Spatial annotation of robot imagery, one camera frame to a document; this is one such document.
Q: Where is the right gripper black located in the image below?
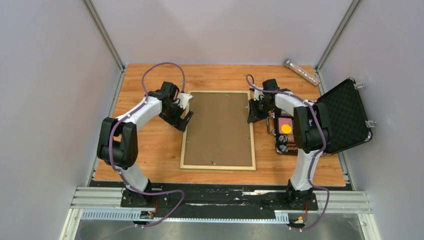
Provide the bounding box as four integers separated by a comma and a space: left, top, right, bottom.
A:
248, 98, 274, 124

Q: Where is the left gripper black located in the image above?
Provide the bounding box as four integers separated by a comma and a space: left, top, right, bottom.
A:
159, 100, 193, 133

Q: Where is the brown frame backing board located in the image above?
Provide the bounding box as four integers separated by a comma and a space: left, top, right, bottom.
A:
183, 92, 253, 168

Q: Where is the wooden picture frame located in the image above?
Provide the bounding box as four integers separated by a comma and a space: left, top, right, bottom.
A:
179, 90, 257, 171

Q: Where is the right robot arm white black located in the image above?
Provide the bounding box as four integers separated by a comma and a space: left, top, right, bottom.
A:
246, 74, 332, 210

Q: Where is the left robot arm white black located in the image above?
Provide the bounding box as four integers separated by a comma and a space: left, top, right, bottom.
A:
96, 81, 193, 207

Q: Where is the yellow poker chip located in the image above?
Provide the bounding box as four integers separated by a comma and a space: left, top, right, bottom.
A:
279, 124, 293, 135

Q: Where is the silver glitter microphone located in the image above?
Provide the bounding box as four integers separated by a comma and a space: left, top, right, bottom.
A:
283, 58, 321, 87

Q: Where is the black poker chip case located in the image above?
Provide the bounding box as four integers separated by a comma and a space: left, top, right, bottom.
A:
274, 78, 373, 155

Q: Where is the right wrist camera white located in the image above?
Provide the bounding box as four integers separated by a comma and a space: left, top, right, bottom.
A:
251, 84, 265, 102

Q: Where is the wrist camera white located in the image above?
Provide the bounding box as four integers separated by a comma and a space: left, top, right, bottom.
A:
175, 92, 193, 109
251, 84, 265, 102

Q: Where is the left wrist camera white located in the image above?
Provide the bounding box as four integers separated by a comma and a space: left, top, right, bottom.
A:
175, 92, 193, 109

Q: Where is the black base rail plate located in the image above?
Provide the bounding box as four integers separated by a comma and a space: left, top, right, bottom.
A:
120, 182, 318, 220

